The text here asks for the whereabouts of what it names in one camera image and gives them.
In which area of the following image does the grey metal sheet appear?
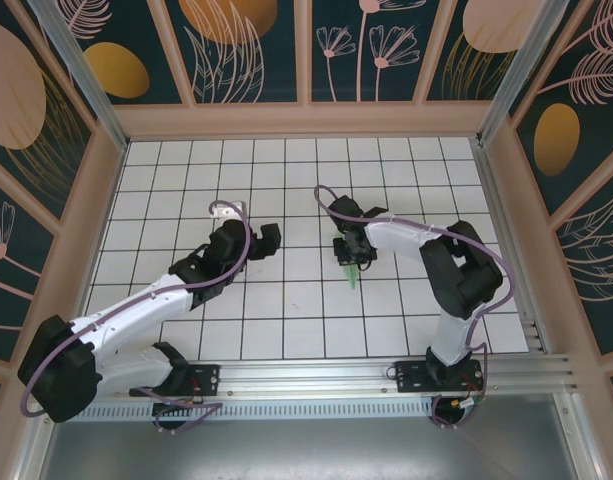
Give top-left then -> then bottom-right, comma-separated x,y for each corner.
35,418 -> 582,480

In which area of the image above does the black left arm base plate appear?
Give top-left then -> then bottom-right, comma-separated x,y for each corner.
129,363 -> 222,398

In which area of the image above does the aluminium mounting rail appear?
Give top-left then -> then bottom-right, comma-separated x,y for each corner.
33,352 -> 585,401

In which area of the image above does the aluminium side rail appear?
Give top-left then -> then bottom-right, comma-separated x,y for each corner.
472,139 -> 550,354

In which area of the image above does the aluminium frame post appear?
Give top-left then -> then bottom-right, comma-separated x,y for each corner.
477,0 -> 585,147
28,0 -> 131,152

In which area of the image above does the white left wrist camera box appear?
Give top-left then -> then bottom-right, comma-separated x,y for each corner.
209,199 -> 248,222

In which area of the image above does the slotted grey cable duct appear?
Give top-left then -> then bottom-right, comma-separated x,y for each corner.
80,399 -> 487,422

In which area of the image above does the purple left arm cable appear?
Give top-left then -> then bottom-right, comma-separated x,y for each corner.
21,199 -> 252,434

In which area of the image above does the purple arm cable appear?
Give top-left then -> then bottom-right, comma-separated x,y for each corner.
313,184 -> 517,432
21,199 -> 252,434

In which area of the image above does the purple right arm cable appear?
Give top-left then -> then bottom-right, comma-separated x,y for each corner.
313,184 -> 517,432

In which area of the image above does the light green paper sheet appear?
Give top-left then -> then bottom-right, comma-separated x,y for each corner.
335,227 -> 363,292

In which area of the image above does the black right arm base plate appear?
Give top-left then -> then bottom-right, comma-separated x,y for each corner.
394,358 -> 486,394

